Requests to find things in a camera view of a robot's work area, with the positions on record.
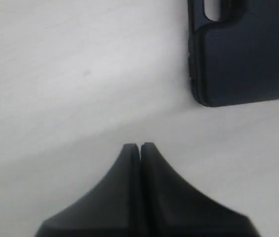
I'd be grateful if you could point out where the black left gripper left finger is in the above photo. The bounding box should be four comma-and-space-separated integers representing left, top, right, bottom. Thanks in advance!
36, 144, 141, 237

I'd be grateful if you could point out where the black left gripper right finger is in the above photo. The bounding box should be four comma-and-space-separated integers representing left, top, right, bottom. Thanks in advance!
141, 143, 258, 237

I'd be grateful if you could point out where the black plastic carrying case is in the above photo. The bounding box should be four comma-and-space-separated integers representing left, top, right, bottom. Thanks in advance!
187, 0, 279, 107

